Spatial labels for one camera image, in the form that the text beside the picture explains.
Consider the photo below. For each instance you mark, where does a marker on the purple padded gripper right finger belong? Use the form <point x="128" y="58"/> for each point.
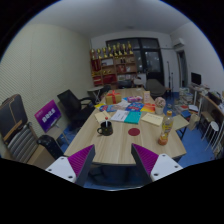
<point x="152" y="166"/>

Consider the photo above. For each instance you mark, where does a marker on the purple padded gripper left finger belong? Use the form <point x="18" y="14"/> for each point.
<point x="74" y="168"/>

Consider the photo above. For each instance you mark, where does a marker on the round red coaster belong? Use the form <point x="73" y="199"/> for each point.
<point x="134" y="131"/>

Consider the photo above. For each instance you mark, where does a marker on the orange drink plastic bottle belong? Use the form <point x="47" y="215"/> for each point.
<point x="167" y="124"/>

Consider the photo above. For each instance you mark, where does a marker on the black mug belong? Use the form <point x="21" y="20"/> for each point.
<point x="105" y="128"/>

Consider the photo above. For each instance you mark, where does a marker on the teal notebook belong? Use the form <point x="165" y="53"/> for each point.
<point x="133" y="117"/>

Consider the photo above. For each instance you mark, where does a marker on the pale yellow paper pad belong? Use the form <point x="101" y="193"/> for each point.
<point x="102" y="116"/>

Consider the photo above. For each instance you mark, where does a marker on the black office chair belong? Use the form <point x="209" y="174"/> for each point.
<point x="77" y="110"/>

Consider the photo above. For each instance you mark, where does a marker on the orange booklet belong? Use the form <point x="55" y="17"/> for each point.
<point x="148" y="107"/>

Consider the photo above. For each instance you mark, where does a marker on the purple sign board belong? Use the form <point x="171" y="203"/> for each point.
<point x="48" y="115"/>

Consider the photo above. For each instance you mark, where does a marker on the white paper sheet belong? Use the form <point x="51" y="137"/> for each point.
<point x="120" y="116"/>

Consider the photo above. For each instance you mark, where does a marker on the blue patterned book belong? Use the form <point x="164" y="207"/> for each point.
<point x="134" y="107"/>

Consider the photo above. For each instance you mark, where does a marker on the flower bouquet in cup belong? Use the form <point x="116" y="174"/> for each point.
<point x="159" y="105"/>

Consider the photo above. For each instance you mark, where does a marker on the striped cushioned chair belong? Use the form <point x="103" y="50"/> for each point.
<point x="16" y="131"/>

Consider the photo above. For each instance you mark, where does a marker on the white stool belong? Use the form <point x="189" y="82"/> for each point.
<point x="211" y="131"/>

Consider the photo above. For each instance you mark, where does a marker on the pink box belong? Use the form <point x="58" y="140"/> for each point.
<point x="134" y="99"/>

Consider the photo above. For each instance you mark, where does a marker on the grey armchair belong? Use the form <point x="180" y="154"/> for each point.
<point x="155" y="88"/>

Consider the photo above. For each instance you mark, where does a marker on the yellow gift box red ribbon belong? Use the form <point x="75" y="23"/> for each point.
<point x="113" y="98"/>

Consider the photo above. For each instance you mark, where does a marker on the side desk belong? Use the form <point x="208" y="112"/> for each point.
<point x="208" y="110"/>

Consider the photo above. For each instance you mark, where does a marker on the computer monitor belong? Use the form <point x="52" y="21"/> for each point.
<point x="195" y="78"/>

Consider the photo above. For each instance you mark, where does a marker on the wooden trophy shelf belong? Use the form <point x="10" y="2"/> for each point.
<point x="113" y="64"/>

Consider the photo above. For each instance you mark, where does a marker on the wall air conditioner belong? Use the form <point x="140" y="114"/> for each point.
<point x="179" y="42"/>

